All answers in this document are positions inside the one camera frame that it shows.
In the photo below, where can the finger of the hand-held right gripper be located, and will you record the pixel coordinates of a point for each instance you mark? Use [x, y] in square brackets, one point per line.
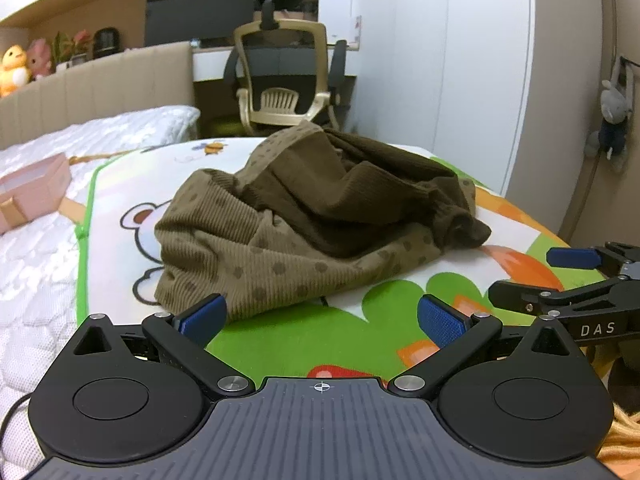
[572, 257]
[520, 294]

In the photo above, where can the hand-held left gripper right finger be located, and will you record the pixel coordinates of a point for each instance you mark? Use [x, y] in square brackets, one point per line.
[442, 320]

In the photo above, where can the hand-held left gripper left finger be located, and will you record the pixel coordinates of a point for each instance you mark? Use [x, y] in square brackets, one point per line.
[202, 317]

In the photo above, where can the brown dotted knit sweater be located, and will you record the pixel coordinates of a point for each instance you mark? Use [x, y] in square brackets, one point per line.
[300, 200]

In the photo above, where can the cartoon printed blanket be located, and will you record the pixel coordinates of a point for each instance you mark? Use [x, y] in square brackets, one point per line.
[390, 295]

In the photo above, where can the orange knitted garment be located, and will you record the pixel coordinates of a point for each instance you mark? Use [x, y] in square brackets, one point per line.
[625, 440]

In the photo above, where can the grey hanging plush toy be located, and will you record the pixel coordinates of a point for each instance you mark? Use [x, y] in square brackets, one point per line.
[612, 105]

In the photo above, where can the white quilted bed cover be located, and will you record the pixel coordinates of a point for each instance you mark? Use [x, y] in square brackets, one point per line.
[40, 285]

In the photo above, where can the pink gift box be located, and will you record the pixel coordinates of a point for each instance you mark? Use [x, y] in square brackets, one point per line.
[35, 185]

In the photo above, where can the beige plastic chair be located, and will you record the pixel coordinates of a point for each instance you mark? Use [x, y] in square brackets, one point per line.
[277, 100]

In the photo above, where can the white wardrobe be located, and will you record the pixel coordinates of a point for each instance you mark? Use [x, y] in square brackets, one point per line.
[450, 60]

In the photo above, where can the white desk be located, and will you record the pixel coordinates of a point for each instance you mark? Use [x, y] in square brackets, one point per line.
[210, 62]

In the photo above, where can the black mesh office chair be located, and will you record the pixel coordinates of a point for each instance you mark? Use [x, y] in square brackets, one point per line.
[280, 65]

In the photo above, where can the potted flowering plant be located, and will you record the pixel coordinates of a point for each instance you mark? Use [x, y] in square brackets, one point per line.
[72, 42]

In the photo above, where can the pink plush toy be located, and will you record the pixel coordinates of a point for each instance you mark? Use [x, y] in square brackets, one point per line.
[40, 57]

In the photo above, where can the black computer monitor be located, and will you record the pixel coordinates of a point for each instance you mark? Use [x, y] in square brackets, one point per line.
[200, 10]

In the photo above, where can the yellow duck plush toy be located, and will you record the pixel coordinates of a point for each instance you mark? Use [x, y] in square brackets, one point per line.
[12, 72]

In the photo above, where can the white desktop cabinet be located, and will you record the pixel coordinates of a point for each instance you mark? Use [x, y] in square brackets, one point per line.
[340, 15]

